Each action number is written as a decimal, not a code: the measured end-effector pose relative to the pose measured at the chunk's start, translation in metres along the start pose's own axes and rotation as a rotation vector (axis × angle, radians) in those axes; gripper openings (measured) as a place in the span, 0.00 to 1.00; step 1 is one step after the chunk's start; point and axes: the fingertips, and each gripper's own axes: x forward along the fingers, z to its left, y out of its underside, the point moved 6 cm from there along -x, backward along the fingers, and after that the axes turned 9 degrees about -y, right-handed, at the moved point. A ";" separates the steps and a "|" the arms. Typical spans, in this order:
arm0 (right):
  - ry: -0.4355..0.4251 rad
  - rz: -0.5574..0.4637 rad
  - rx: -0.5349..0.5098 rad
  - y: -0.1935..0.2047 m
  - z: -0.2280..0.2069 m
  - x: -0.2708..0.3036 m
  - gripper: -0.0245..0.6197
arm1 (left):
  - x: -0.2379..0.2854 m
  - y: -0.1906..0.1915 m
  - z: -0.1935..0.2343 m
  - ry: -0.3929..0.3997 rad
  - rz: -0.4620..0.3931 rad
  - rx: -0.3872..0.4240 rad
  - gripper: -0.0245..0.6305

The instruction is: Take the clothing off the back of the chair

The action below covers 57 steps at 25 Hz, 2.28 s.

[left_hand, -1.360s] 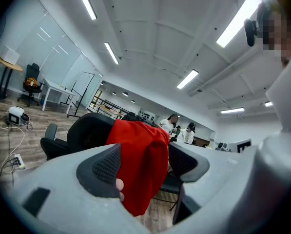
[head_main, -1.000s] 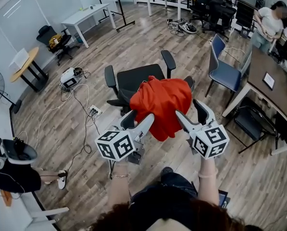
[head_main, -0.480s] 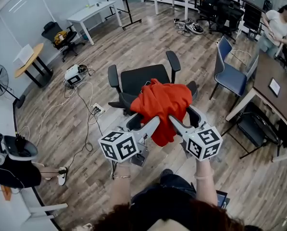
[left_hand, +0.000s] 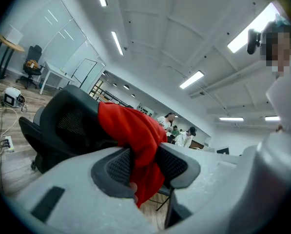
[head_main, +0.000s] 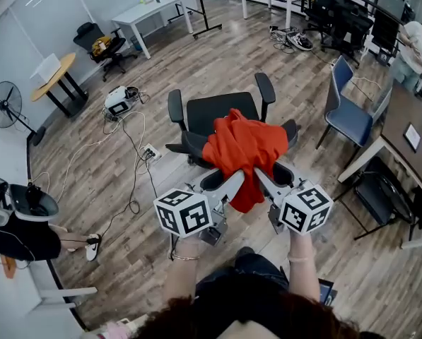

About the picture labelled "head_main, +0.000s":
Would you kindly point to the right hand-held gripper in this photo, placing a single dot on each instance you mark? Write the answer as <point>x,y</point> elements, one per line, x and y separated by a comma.
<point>306,210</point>

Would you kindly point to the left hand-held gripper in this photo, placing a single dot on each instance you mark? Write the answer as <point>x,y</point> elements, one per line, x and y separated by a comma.
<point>182,214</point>

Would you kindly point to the red clothes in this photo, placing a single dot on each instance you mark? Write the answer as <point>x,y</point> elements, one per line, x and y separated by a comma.
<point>246,147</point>

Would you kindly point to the person's right forearm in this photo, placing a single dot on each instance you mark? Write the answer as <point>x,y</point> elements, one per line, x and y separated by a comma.
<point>302,277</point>

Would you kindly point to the person's left forearm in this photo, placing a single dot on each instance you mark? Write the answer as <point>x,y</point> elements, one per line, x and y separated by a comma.
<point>182,277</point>

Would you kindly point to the blue padded chair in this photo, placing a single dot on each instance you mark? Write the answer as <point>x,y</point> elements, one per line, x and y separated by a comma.
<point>350,122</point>

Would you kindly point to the black folding chair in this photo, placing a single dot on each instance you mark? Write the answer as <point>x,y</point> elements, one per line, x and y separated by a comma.
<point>376,196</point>

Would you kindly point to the black high-back office chair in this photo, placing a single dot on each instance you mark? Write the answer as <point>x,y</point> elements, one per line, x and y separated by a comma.
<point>353,23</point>
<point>323,2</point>

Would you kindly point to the black mesh office chair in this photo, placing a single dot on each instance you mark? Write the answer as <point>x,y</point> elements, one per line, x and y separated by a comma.
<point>85,34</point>

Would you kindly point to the person's black shoe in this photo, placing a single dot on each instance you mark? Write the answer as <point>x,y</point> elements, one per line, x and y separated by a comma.
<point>244,251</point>

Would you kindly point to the white power strip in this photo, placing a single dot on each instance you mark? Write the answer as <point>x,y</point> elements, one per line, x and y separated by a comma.
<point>151,152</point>

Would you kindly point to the person's dark jeans legs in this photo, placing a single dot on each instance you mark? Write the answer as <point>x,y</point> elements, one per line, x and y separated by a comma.
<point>256,270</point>

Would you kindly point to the dark blue flat case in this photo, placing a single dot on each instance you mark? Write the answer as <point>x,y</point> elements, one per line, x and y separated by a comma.
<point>327,290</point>

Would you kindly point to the person's black top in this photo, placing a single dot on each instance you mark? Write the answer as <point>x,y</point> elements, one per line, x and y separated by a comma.
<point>246,302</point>

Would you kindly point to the curved brown wooden desk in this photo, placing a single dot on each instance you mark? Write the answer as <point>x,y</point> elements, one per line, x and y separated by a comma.
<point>405,161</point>

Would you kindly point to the white floor device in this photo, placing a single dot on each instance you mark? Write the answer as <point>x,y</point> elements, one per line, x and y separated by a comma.
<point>116,101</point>

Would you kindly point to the framed card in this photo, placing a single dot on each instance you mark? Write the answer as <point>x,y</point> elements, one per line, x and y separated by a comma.
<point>412,137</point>

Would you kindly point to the small waste bin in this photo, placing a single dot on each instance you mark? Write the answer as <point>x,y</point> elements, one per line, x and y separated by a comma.
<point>136,42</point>

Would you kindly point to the black wheeled board stand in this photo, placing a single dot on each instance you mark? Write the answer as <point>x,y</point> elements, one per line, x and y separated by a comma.
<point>203,16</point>

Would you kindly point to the pink cloth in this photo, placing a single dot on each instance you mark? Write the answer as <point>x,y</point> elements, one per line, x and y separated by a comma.
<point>117,330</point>

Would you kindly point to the yellow bag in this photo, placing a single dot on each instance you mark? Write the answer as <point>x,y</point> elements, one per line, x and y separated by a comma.
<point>101,46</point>

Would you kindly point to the black panel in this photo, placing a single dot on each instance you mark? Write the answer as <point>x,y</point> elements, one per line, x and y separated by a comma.
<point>385,30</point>

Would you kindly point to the white rectangular table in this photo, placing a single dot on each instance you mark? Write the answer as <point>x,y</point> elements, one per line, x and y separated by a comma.
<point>145,9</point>

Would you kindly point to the round wooden table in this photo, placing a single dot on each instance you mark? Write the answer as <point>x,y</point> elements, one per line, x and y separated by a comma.
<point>57,76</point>

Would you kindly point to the white cardboard box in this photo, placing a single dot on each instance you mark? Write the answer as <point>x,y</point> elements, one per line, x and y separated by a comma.
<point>45,67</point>

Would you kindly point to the orange box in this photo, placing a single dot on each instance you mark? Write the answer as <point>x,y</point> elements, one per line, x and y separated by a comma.
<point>8,265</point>

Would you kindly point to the black standing fan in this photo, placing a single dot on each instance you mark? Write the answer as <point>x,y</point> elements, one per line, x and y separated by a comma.
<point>5,104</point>

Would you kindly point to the white desk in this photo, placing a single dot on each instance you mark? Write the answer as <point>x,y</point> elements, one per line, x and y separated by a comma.
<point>5,302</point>

